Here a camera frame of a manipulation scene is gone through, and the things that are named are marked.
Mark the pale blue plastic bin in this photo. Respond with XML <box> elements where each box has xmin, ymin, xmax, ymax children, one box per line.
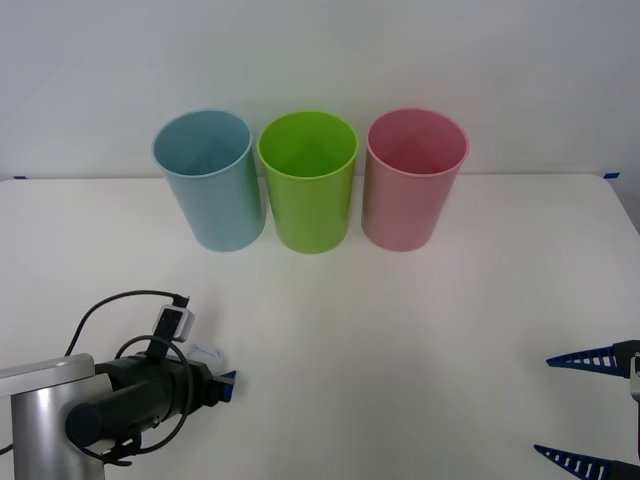
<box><xmin>151</xmin><ymin>108</ymin><xmax>266</xmax><ymax>253</ymax></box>

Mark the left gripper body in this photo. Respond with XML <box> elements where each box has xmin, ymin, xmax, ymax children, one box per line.
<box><xmin>163</xmin><ymin>358</ymin><xmax>222</xmax><ymax>417</ymax></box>

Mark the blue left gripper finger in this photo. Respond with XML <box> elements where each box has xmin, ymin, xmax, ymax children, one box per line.
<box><xmin>210</xmin><ymin>369</ymin><xmax>238</xmax><ymax>404</ymax></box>

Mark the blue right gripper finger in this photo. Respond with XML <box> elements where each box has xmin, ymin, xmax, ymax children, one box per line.
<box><xmin>545</xmin><ymin>340</ymin><xmax>640</xmax><ymax>372</ymax></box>
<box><xmin>533</xmin><ymin>443</ymin><xmax>640</xmax><ymax>480</ymax></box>

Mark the pink plastic bin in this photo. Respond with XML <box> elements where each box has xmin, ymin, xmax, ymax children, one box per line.
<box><xmin>360</xmin><ymin>106</ymin><xmax>470</xmax><ymax>253</ymax></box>

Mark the green plastic bin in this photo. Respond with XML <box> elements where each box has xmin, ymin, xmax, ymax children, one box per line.
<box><xmin>256</xmin><ymin>109</ymin><xmax>360</xmax><ymax>255</ymax></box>

